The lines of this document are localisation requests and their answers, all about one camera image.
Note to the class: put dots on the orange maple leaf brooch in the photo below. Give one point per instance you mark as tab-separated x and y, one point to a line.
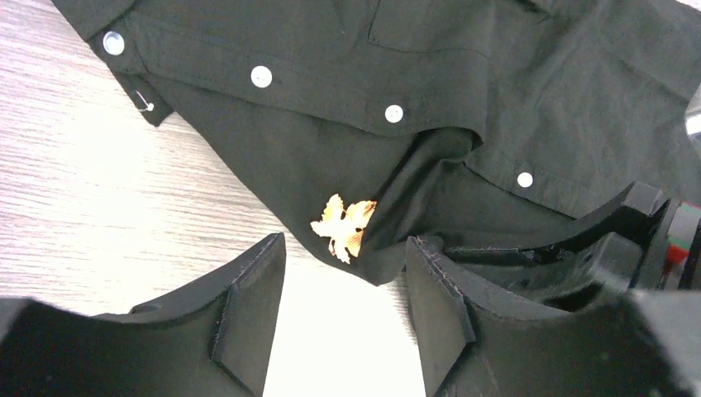
344	226

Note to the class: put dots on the black button shirt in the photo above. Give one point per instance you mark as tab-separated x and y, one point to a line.
465	121

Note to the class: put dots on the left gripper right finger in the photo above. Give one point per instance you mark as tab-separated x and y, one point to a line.
476	338

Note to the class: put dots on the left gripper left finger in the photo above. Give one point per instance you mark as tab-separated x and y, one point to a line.
210	337

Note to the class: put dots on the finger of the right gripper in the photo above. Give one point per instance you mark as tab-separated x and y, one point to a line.
630	214

